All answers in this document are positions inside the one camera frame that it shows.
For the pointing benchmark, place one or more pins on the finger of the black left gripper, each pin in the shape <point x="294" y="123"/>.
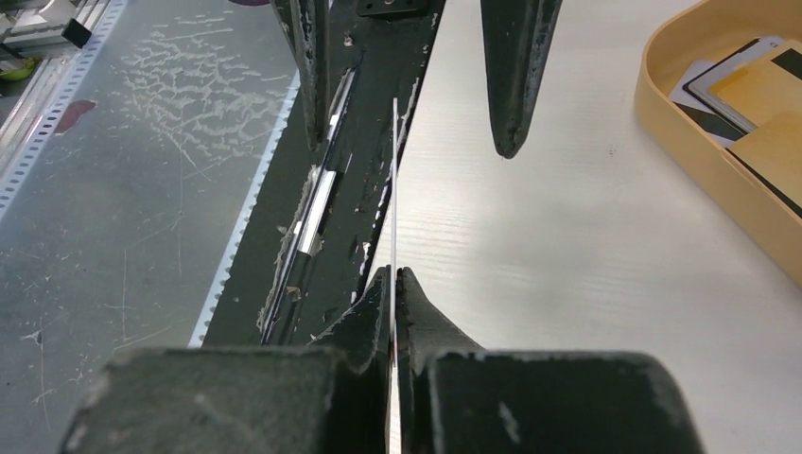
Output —
<point x="306" y="25"/>
<point x="517" y="36"/>

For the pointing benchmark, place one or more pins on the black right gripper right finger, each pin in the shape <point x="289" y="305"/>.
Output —
<point x="458" y="397"/>

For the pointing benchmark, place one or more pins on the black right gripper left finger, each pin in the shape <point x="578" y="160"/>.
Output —
<point x="328" y="396"/>

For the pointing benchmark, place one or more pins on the white card gold stripe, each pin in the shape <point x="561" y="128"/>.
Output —
<point x="395" y="417"/>

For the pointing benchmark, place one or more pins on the gold card black stripe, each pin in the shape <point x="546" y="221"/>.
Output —
<point x="764" y="88"/>

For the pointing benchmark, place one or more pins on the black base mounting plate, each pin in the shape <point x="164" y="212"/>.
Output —
<point x="311" y="230"/>

